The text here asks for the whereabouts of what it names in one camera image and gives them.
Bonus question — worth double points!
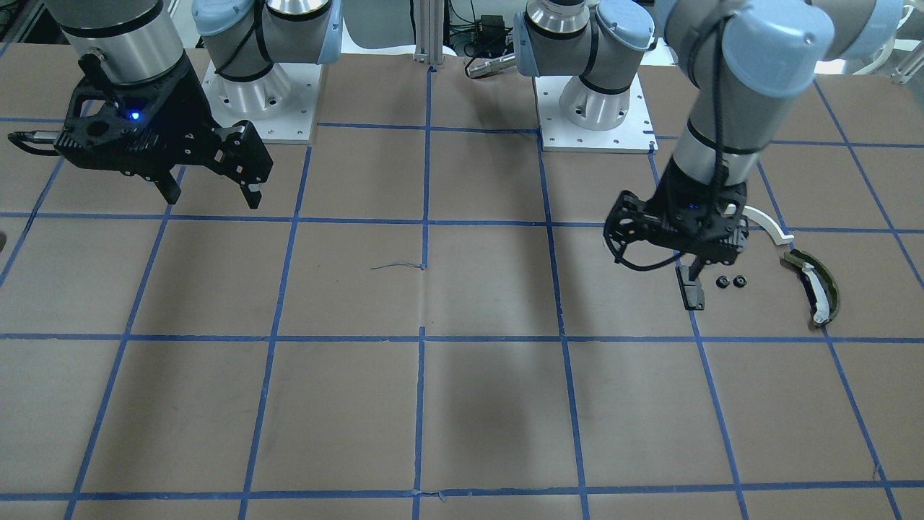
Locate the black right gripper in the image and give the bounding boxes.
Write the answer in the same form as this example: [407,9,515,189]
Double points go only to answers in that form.
[55,55,273,210]

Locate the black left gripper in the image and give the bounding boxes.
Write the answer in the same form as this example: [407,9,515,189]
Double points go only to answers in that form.
[603,160,749,284]

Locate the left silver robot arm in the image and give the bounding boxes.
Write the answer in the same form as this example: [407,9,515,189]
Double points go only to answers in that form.
[513,1,903,271]

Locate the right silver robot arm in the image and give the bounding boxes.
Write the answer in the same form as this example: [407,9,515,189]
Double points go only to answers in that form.
[9,1,343,209]

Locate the dark grey brake pad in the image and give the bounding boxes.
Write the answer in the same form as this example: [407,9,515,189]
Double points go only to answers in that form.
[674,264,705,311]

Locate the white curved plastic arc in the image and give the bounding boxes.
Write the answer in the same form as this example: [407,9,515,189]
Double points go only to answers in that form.
[743,205,795,246]

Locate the olive brake shoe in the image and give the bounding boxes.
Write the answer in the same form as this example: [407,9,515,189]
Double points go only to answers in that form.
[783,249,841,328]

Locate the brown paper table mat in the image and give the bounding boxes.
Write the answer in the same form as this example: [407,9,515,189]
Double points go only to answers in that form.
[1,55,922,519]

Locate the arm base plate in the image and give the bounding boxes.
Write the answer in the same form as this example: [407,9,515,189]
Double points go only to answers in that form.
[202,63,324,144]
[533,75,659,154]

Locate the aluminium frame post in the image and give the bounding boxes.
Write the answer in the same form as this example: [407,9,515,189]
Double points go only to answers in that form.
[410,0,446,70]

